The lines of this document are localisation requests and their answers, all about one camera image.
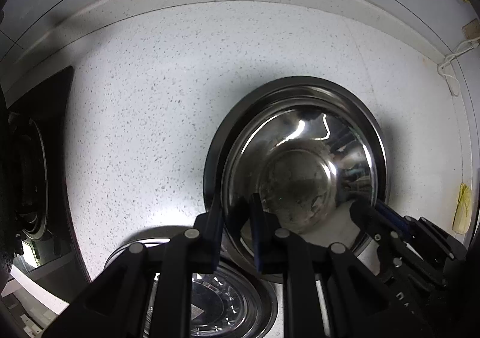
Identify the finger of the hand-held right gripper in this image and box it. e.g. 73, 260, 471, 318
349, 199, 448, 287
406, 216, 457, 264

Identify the black gas cooktop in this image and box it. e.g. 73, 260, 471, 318
0, 65, 89, 283

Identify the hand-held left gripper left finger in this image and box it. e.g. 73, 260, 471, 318
43, 194, 226, 338

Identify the plain steel plate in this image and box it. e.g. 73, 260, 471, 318
203, 77, 388, 284

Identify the yellow cloth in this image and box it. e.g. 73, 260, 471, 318
452, 182, 473, 236

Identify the white cable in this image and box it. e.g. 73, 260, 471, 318
437, 38, 480, 97

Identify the large patterned steel plate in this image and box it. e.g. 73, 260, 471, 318
103, 226, 280, 338

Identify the large steel bowl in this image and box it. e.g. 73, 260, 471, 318
221, 85, 377, 261

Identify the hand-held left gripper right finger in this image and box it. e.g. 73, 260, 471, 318
250, 193, 421, 338

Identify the beige wall socket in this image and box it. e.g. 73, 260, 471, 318
462, 19, 480, 41

